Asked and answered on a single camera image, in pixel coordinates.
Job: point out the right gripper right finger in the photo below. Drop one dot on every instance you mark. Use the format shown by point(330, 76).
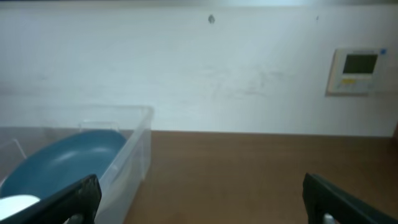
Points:
point(326, 203)

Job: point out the clear plastic storage bin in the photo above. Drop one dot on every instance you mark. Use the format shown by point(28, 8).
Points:
point(26, 132)

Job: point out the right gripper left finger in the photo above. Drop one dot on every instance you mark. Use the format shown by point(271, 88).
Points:
point(77, 203)

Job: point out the blue bowl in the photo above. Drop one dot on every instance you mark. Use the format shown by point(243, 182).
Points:
point(64, 162)

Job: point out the white wall control panel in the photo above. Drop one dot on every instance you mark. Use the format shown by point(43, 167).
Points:
point(354, 71)

